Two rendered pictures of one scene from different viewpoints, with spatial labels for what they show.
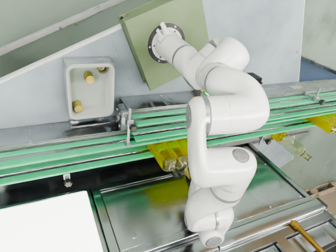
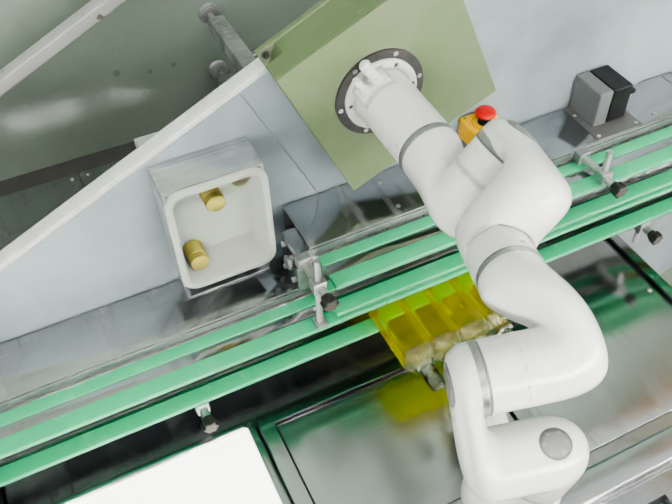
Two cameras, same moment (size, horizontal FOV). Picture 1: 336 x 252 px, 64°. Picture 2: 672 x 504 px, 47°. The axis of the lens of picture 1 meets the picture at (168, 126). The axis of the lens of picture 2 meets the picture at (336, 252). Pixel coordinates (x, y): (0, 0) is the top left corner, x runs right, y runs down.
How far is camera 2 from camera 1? 0.46 m
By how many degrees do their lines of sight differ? 16
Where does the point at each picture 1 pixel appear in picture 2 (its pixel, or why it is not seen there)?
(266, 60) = (643, 27)
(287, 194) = not seen: outside the picture
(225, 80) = (517, 298)
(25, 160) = (119, 400)
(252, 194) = (615, 382)
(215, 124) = (501, 406)
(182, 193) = not seen: hidden behind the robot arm
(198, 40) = (455, 62)
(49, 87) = (129, 229)
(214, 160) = (505, 462)
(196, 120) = (465, 405)
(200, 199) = not seen: hidden behind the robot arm
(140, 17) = (310, 61)
